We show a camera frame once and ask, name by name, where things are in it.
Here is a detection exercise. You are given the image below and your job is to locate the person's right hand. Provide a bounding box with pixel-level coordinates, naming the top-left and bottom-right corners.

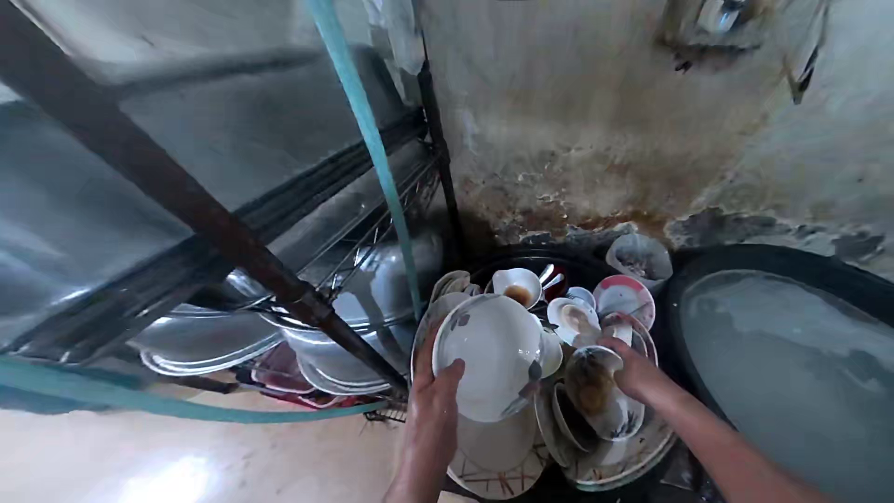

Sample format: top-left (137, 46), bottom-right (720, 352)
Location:
top-left (598, 335), bottom-right (677, 413)

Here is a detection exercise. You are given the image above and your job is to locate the person's left hand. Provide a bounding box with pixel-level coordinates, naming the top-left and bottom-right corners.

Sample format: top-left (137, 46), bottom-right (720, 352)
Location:
top-left (411, 318), bottom-right (467, 439)

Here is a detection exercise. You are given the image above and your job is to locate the round white plate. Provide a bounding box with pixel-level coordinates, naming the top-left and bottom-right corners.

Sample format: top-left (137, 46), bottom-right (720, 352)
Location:
top-left (432, 293), bottom-right (544, 423)

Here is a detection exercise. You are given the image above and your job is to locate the oval white brown-stained bowl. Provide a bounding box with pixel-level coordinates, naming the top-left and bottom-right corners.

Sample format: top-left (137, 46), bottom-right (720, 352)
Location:
top-left (564, 345), bottom-right (645, 442)

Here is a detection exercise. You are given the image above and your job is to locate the person's left forearm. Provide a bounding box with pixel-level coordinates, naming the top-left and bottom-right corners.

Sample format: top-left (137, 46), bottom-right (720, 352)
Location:
top-left (383, 433), bottom-right (459, 503)

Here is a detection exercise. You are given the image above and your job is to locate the person's right forearm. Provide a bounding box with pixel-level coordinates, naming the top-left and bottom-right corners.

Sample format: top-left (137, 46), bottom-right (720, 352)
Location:
top-left (651, 383), bottom-right (835, 503)

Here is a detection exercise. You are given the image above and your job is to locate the translucent white plastic container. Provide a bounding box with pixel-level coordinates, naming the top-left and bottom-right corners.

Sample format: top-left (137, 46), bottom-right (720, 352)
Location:
top-left (605, 232), bottom-right (674, 295)

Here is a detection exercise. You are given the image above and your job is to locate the large round aluminium pot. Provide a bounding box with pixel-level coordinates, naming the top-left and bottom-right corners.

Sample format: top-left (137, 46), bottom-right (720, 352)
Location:
top-left (332, 229), bottom-right (447, 329)

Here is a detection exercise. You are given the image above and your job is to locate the aluminium pot with rim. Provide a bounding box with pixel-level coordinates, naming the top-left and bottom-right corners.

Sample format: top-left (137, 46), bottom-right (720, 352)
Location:
top-left (260, 307), bottom-right (420, 397)

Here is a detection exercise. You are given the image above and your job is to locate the pile of dirty dishes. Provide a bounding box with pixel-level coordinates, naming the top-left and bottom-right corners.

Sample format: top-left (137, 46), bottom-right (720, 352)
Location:
top-left (410, 267), bottom-right (677, 501)

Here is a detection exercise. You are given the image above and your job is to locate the red plastic basket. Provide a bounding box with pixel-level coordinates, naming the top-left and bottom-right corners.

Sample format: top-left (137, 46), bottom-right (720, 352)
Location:
top-left (236, 341), bottom-right (371, 411)

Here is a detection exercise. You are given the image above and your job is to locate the large black water tub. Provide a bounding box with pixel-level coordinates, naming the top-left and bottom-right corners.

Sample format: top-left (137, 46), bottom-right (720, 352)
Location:
top-left (665, 243), bottom-right (894, 503)

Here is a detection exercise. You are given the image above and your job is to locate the wide aluminium basin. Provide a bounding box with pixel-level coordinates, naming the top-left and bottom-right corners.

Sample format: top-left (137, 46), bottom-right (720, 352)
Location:
top-left (129, 303), bottom-right (284, 377)

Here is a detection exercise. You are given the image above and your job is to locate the dark rusty metal rack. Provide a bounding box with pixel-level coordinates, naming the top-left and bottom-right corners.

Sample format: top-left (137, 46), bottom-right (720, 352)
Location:
top-left (0, 0), bottom-right (467, 424)

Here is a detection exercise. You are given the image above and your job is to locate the large grey metal sheet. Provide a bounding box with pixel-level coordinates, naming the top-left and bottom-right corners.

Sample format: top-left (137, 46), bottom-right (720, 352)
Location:
top-left (0, 43), bottom-right (413, 350)

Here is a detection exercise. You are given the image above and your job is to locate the white plastic bag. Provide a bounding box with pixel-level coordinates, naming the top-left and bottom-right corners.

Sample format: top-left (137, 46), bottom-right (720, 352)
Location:
top-left (363, 0), bottom-right (427, 76)

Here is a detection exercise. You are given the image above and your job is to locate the turquoise hose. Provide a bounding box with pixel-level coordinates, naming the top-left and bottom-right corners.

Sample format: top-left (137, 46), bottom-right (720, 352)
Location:
top-left (306, 0), bottom-right (423, 324)
top-left (0, 356), bottom-right (387, 425)

